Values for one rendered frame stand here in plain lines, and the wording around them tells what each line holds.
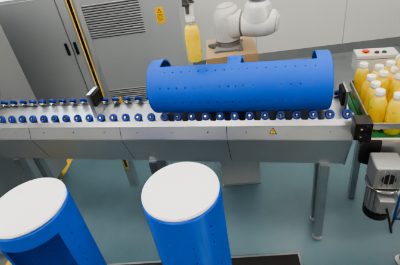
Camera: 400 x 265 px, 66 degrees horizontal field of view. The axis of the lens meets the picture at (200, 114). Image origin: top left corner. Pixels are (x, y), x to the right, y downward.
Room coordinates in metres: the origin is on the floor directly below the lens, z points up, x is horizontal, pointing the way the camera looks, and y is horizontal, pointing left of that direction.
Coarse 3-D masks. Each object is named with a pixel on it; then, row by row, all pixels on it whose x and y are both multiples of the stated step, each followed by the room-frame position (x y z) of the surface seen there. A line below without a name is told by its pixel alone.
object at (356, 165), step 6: (354, 150) 1.50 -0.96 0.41; (354, 156) 1.49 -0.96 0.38; (354, 162) 1.47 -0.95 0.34; (354, 168) 1.47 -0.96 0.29; (354, 174) 1.47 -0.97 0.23; (354, 180) 1.47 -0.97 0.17; (348, 186) 1.50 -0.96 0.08; (354, 186) 1.46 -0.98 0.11; (348, 192) 1.48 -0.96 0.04; (354, 192) 1.46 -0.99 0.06
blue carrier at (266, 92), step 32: (160, 64) 1.47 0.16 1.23; (224, 64) 1.36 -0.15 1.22; (256, 64) 1.31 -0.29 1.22; (288, 64) 1.26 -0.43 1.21; (320, 64) 1.22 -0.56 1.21; (160, 96) 1.36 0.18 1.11; (192, 96) 1.31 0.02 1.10; (224, 96) 1.27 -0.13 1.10; (256, 96) 1.23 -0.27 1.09; (288, 96) 1.19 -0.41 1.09; (320, 96) 1.16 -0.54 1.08
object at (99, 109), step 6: (90, 90) 1.63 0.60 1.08; (96, 90) 1.63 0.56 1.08; (90, 96) 1.57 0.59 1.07; (96, 96) 1.60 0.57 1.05; (102, 96) 1.65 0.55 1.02; (90, 102) 1.57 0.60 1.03; (96, 102) 1.58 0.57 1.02; (102, 102) 1.66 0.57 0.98; (96, 108) 1.59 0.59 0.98; (102, 108) 1.64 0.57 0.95; (96, 114) 1.57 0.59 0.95
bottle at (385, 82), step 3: (378, 75) 1.28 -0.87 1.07; (378, 78) 1.27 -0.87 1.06; (381, 78) 1.26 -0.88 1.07; (384, 78) 1.25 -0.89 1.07; (387, 78) 1.25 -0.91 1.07; (381, 81) 1.25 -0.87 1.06; (384, 81) 1.24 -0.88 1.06; (387, 81) 1.24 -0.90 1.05; (381, 84) 1.24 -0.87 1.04; (384, 84) 1.24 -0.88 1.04; (387, 84) 1.24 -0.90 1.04; (381, 87) 1.24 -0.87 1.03; (384, 87) 1.23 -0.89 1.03; (387, 87) 1.24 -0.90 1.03; (387, 90) 1.24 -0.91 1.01; (387, 93) 1.24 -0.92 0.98
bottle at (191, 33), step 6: (192, 24) 1.35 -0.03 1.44; (186, 30) 1.34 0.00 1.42; (192, 30) 1.33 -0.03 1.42; (198, 30) 1.35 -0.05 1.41; (186, 36) 1.34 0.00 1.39; (192, 36) 1.33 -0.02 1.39; (198, 36) 1.34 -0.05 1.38; (186, 42) 1.34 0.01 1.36; (192, 42) 1.33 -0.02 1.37; (198, 42) 1.33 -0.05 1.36; (186, 48) 1.35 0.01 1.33; (192, 48) 1.33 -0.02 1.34; (198, 48) 1.33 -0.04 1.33; (192, 54) 1.33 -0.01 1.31; (198, 54) 1.33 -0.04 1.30; (192, 60) 1.33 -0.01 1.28; (198, 60) 1.33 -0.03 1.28
